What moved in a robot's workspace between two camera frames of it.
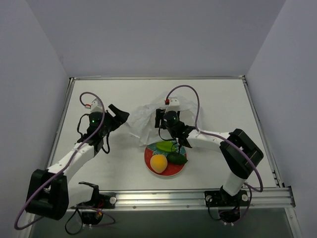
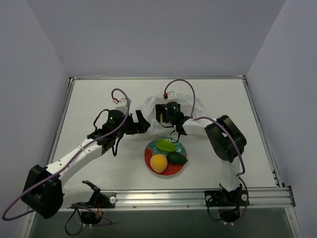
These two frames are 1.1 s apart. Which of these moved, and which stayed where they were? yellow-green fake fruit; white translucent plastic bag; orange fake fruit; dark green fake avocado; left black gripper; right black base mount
Moved: white translucent plastic bag; left black gripper
Stayed: right black base mount; yellow-green fake fruit; orange fake fruit; dark green fake avocado
